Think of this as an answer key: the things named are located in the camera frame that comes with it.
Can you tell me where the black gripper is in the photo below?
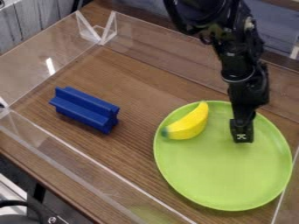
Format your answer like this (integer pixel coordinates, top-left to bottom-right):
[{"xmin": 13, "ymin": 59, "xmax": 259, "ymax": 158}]
[{"xmin": 221, "ymin": 64, "xmax": 271, "ymax": 144}]

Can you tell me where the blue ridged block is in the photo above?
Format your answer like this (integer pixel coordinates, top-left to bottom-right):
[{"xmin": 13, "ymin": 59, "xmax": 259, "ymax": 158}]
[{"xmin": 49, "ymin": 87, "xmax": 120, "ymax": 134}]

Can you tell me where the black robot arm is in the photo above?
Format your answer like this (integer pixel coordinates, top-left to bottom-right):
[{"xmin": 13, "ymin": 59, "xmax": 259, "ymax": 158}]
[{"xmin": 163, "ymin": 0, "xmax": 269, "ymax": 143}]

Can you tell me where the green round plate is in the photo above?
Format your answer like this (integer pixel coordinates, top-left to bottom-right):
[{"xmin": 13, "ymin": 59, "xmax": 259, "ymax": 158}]
[{"xmin": 153, "ymin": 101, "xmax": 293, "ymax": 211}]

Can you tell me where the yellow banana-shaped toy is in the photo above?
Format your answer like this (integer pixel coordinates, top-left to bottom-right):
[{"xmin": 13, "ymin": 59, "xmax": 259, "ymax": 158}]
[{"xmin": 161, "ymin": 101, "xmax": 209, "ymax": 140}]

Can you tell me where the black device with knob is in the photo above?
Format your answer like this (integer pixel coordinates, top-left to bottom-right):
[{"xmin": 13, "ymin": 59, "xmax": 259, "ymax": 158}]
[{"xmin": 27, "ymin": 203, "xmax": 93, "ymax": 224}]

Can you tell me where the clear acrylic barrier wall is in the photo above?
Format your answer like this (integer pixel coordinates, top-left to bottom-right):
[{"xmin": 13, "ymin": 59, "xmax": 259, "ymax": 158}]
[{"xmin": 0, "ymin": 12, "xmax": 299, "ymax": 224}]

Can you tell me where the black cable lower left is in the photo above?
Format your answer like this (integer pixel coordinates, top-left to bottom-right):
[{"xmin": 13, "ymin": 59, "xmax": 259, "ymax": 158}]
[{"xmin": 0, "ymin": 199, "xmax": 44, "ymax": 224}]

